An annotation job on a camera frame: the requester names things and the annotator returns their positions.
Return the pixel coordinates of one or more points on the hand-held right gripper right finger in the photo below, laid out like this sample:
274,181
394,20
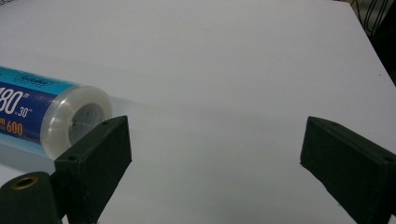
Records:
348,168

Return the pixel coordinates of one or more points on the cling film roll blue label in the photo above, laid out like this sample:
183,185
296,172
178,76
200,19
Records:
37,109

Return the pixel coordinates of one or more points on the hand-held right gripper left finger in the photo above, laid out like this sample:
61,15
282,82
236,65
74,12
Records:
93,165

